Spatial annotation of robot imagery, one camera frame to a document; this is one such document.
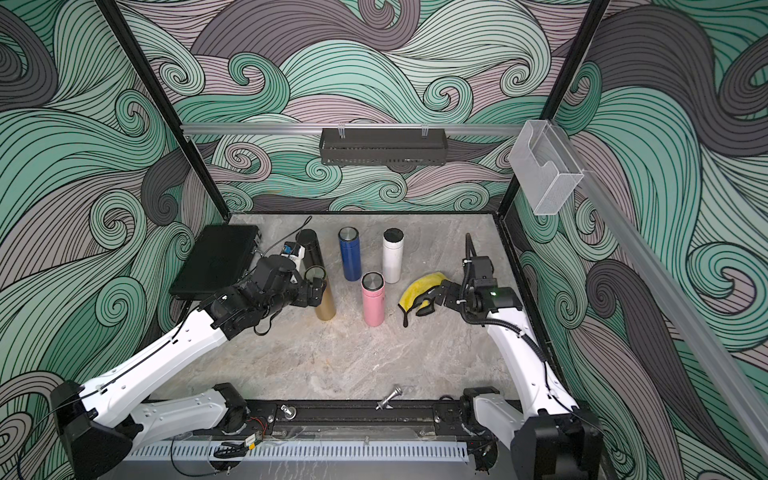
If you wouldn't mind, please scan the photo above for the white thermos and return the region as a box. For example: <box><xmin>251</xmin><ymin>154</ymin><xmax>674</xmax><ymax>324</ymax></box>
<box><xmin>382</xmin><ymin>227</ymin><xmax>404</xmax><ymax>284</ymax></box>

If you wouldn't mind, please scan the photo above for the yellow cleaning cloth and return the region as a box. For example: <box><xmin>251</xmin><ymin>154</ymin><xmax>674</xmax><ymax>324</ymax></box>
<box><xmin>398</xmin><ymin>272</ymin><xmax>447</xmax><ymax>328</ymax></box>

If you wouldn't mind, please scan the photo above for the black wall shelf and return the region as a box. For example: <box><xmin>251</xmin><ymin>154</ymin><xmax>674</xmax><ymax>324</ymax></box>
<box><xmin>319</xmin><ymin>127</ymin><xmax>448</xmax><ymax>167</ymax></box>

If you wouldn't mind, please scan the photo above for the silver bolt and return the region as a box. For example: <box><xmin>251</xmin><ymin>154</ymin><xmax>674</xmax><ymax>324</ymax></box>
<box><xmin>375</xmin><ymin>385</ymin><xmax>403</xmax><ymax>410</ymax></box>

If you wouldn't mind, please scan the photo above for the gold thermos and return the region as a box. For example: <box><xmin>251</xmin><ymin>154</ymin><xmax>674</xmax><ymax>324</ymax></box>
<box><xmin>304</xmin><ymin>265</ymin><xmax>336</xmax><ymax>321</ymax></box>

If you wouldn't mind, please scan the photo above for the pink thermos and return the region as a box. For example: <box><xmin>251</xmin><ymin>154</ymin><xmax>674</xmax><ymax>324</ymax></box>
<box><xmin>361</xmin><ymin>271</ymin><xmax>385</xmax><ymax>327</ymax></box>

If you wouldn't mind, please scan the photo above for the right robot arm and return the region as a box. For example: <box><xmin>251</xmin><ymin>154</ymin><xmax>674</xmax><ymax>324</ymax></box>
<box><xmin>403</xmin><ymin>256</ymin><xmax>604</xmax><ymax>479</ymax></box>

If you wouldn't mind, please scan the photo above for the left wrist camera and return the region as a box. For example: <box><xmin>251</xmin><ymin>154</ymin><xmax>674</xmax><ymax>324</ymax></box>
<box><xmin>280</xmin><ymin>241</ymin><xmax>306</xmax><ymax>274</ymax></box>

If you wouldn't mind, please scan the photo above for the white slotted cable duct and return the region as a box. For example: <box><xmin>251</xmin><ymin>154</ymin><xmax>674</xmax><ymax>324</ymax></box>
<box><xmin>126</xmin><ymin>440</ymin><xmax>469</xmax><ymax>463</ymax></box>

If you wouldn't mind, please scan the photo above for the blue thermos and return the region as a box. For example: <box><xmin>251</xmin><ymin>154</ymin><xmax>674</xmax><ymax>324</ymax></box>
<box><xmin>338</xmin><ymin>226</ymin><xmax>362</xmax><ymax>281</ymax></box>

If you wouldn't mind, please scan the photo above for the black case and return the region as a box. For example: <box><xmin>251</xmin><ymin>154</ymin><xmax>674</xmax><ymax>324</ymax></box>
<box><xmin>169</xmin><ymin>225</ymin><xmax>261</xmax><ymax>301</ymax></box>

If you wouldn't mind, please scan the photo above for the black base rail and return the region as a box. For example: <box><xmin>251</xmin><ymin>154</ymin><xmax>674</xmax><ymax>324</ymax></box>
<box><xmin>119</xmin><ymin>398</ymin><xmax>595</xmax><ymax>439</ymax></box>

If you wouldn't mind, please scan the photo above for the clear plastic wall holder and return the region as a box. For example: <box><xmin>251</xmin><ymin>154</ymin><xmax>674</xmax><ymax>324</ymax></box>
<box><xmin>507</xmin><ymin>120</ymin><xmax>583</xmax><ymax>216</ymax></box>

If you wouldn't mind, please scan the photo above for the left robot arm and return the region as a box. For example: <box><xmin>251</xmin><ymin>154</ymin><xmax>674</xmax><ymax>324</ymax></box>
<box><xmin>51</xmin><ymin>255</ymin><xmax>327</xmax><ymax>479</ymax></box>

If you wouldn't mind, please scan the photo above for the black thermos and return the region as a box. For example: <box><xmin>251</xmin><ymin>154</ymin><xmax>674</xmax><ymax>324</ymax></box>
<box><xmin>295</xmin><ymin>229</ymin><xmax>325</xmax><ymax>269</ymax></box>

